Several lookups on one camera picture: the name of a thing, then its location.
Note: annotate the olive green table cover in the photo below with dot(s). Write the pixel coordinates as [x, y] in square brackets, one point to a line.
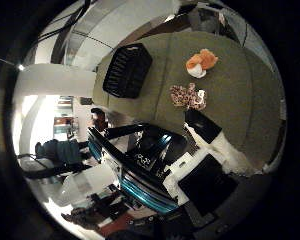
[243, 100]

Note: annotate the person in dark teal jacket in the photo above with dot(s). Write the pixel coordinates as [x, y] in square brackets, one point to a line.
[61, 151]

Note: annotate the black computer with blue lights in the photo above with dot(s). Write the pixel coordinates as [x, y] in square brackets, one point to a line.
[146, 196]

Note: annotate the orange and white plush toy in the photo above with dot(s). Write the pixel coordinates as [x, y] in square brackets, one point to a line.
[203, 61]

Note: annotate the leopard print plush toy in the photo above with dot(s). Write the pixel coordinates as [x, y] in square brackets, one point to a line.
[186, 96]

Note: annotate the black slatted plastic basket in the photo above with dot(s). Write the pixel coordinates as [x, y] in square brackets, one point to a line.
[126, 71]

